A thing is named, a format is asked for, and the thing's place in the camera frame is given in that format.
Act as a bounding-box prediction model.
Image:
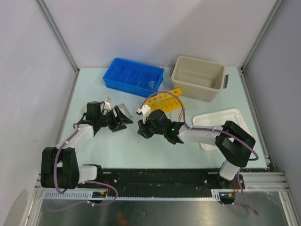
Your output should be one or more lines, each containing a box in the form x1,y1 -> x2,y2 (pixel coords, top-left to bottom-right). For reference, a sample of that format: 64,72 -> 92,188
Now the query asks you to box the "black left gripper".
97,106 -> 133,133

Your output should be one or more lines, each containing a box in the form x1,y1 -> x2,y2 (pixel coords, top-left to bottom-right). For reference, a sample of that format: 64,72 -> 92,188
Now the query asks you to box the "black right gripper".
138,114 -> 165,139

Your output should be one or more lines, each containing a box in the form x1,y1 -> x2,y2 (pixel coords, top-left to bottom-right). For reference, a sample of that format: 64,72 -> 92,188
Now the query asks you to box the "clear glass funnel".
147,81 -> 157,91

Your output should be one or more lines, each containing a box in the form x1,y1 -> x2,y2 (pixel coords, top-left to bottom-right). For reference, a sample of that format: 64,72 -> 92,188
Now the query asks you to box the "wire gauze with ceramic centre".
117,103 -> 132,119

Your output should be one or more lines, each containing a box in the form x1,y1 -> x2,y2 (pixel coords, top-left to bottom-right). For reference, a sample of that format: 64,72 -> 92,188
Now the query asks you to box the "wooden test tube holder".
178,108 -> 185,122

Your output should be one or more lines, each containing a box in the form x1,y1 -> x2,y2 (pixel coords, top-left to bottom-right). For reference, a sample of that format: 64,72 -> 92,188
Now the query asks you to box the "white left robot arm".
40,100 -> 133,194

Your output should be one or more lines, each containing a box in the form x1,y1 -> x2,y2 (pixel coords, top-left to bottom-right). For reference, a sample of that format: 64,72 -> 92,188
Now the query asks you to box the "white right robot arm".
136,109 -> 259,189

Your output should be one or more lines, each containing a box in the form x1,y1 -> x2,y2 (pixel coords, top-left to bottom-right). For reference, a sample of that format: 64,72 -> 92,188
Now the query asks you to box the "yellow test tube rack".
145,93 -> 181,113

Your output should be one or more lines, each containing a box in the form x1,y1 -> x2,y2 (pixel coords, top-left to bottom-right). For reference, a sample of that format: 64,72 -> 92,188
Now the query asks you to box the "white porcelain evaporating dish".
82,105 -> 87,114

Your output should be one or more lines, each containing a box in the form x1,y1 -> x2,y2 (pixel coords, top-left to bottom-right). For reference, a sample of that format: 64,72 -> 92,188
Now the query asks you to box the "blue plastic divided bin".
103,58 -> 164,97

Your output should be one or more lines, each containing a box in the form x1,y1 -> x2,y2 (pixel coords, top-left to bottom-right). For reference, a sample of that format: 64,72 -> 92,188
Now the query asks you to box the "white plastic lid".
192,108 -> 254,153

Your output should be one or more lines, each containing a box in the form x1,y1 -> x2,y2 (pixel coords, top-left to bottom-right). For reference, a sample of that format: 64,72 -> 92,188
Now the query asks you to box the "beige plastic storage box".
170,56 -> 229,102

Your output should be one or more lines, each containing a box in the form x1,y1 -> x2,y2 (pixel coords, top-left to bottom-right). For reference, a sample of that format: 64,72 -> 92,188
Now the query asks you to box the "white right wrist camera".
136,105 -> 151,116

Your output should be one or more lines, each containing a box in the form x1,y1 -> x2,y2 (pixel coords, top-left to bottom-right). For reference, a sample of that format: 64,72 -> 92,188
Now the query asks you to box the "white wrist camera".
136,105 -> 151,116
101,97 -> 111,115

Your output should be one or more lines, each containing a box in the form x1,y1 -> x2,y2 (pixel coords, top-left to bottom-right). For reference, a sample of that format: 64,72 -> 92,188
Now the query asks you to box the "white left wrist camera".
101,97 -> 111,115

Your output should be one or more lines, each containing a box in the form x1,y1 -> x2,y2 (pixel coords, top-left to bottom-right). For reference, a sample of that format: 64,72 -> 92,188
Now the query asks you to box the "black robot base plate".
78,168 -> 245,196

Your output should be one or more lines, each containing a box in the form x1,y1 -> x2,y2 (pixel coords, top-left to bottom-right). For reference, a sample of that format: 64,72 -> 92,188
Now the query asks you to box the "slotted cable duct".
42,190 -> 235,201

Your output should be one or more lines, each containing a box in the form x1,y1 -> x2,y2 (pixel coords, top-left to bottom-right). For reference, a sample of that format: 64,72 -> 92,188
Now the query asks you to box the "aluminium frame rail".
240,172 -> 290,192
35,173 -> 42,188

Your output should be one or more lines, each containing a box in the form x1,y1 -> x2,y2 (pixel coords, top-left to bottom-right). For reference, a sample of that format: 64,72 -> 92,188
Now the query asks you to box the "aluminium frame rail right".
240,172 -> 290,192

